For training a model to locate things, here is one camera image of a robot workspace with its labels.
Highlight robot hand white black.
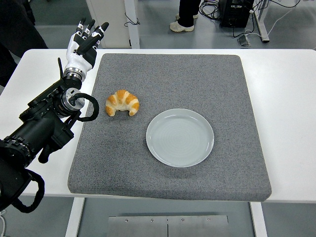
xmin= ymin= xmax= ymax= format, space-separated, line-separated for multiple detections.
xmin=64 ymin=17 xmax=110 ymax=73

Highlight golden croissant bread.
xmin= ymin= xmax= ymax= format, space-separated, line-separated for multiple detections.
xmin=105 ymin=89 xmax=140 ymax=117

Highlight light grey round plate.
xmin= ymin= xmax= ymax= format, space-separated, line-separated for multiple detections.
xmin=145 ymin=108 xmax=215 ymax=168

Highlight white cabinet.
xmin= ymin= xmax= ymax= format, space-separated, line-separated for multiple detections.
xmin=85 ymin=0 xmax=141 ymax=49

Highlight grey speckled mat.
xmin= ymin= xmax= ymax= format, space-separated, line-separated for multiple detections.
xmin=67 ymin=53 xmax=273 ymax=201

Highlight person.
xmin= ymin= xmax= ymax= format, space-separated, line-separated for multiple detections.
xmin=169 ymin=0 xmax=202 ymax=33

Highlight white table leg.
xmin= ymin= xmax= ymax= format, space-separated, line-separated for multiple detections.
xmin=249 ymin=201 xmax=269 ymax=237
xmin=65 ymin=197 xmax=86 ymax=237

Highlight black computer box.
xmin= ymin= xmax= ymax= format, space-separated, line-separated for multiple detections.
xmin=219 ymin=0 xmax=255 ymax=28

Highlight grey foot pedal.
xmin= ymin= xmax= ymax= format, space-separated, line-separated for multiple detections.
xmin=237 ymin=34 xmax=252 ymax=47

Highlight white desk leg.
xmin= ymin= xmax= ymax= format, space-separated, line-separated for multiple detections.
xmin=251 ymin=0 xmax=270 ymax=43

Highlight thin black looped cable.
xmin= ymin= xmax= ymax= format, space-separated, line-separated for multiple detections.
xmin=124 ymin=12 xmax=141 ymax=27

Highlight black floor cable bundle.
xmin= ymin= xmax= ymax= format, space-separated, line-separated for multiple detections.
xmin=198 ymin=0 xmax=222 ymax=20

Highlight white cable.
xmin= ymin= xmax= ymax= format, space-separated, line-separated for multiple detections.
xmin=0 ymin=209 xmax=7 ymax=237

